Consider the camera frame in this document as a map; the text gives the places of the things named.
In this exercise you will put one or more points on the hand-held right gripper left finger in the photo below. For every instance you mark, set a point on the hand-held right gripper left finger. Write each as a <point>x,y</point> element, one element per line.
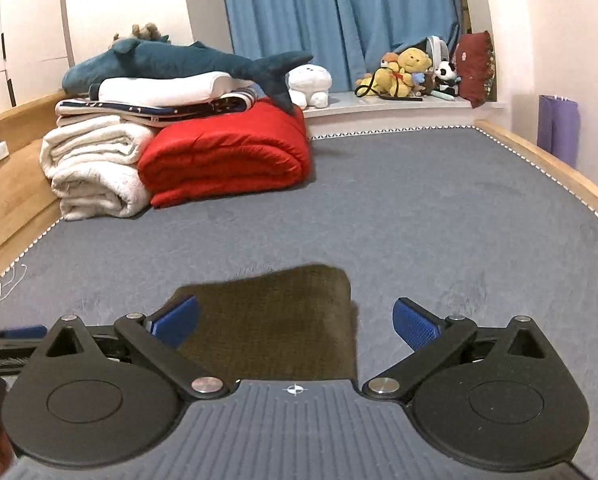
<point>174,322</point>

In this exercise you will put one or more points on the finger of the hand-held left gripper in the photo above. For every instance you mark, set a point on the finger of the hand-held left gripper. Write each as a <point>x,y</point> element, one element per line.
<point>26,332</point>
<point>14,344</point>

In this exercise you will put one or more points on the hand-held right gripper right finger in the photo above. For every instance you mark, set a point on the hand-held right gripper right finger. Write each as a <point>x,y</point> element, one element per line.
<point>416,322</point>

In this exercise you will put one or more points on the grey quilted mattress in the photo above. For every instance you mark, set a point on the grey quilted mattress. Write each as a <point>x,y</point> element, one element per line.
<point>429,210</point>

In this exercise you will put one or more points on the red quilted blanket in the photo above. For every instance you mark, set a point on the red quilted blanket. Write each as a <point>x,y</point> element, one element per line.
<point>229,160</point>

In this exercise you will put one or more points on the cream fleece blanket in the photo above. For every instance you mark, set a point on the cream fleece blanket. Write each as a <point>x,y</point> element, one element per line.
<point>94,170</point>

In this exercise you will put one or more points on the white pillow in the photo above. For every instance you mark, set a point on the white pillow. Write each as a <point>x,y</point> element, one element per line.
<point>164,87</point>

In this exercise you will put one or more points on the purple bag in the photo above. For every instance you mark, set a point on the purple bag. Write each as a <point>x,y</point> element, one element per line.
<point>559,130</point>

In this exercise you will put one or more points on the small blue plush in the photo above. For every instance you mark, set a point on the small blue plush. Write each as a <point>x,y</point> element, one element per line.
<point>418,78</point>

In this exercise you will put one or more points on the panda plush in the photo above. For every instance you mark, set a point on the panda plush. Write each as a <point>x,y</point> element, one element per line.
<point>446,75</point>

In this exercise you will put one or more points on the yellow plush bear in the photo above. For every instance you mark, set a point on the yellow plush bear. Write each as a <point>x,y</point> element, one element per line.
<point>414,62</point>

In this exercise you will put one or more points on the blue shark plush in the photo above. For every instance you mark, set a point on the blue shark plush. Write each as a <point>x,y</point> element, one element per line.
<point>169,62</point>

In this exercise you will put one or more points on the white round plush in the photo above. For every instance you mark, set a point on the white round plush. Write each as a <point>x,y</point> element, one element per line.
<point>309,85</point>

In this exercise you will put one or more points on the small orange plush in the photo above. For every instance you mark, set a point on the small orange plush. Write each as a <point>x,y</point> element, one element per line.
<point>390,62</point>

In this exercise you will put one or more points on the dark red cushion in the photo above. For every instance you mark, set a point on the dark red cushion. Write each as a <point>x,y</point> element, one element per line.
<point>474,67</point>

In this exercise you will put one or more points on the small white fan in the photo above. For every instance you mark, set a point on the small white fan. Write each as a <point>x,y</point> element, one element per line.
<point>438,50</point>

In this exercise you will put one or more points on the tan fuzzy plush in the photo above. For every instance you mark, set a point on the tan fuzzy plush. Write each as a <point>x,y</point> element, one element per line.
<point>139,32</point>

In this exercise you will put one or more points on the white wardrobe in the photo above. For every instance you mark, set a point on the white wardrobe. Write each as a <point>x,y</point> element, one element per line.
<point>24,20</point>

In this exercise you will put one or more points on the blue curtain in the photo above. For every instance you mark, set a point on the blue curtain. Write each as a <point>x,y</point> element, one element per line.
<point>329,20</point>

